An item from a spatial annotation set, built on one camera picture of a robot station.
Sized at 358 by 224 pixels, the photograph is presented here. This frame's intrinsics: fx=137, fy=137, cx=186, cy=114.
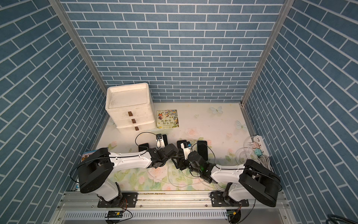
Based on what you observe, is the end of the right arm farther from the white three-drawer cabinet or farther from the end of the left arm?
the white three-drawer cabinet

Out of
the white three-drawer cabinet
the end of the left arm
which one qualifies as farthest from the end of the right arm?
the white three-drawer cabinet

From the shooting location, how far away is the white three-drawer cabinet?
0.88m
